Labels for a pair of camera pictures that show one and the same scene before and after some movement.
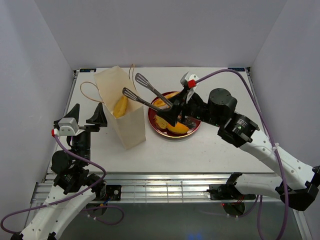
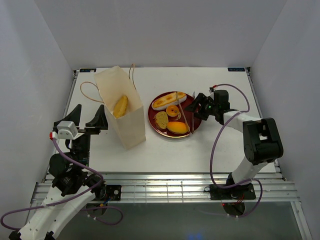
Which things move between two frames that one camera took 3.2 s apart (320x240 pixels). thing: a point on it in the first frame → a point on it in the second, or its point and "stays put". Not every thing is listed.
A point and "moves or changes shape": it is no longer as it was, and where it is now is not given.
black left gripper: [99, 118] stays put
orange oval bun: [178, 128] stays put
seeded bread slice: [162, 123] stays put
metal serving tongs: [132, 96] moves or changes shape
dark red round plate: [152, 112] stays put
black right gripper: [170, 115] → [200, 98]
